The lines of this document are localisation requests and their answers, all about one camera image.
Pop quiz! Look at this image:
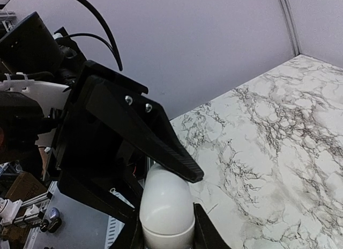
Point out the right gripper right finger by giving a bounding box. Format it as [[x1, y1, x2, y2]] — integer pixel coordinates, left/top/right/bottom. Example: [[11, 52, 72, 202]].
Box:
[[193, 203, 231, 249]]

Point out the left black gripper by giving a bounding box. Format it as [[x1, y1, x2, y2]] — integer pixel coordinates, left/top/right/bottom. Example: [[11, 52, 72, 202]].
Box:
[[42, 60, 205, 249]]

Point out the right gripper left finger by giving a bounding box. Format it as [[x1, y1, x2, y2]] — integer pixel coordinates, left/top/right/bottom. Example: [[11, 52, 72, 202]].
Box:
[[114, 210, 145, 249]]

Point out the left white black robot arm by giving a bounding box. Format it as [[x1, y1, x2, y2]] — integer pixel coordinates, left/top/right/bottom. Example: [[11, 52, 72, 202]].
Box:
[[1, 13, 204, 248]]

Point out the black earbud case pair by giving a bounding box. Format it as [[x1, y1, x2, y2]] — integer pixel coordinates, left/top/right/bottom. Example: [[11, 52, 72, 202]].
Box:
[[39, 217, 62, 233]]

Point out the blue grey earbud case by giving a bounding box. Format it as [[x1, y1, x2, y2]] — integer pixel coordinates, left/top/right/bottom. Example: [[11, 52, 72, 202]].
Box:
[[48, 207, 60, 221]]

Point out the brown cardboard box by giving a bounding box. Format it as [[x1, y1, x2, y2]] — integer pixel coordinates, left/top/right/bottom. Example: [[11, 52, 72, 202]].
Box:
[[4, 172, 47, 202]]

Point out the aluminium front rail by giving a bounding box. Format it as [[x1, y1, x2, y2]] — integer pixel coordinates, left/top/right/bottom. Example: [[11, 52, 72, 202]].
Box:
[[104, 157, 155, 249]]

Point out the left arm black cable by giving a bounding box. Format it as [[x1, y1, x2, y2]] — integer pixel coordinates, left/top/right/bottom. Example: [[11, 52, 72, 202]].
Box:
[[55, 0, 124, 72]]

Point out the left aluminium corner post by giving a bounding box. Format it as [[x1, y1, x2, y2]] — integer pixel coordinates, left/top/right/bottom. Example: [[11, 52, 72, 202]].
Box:
[[278, 0, 301, 56]]

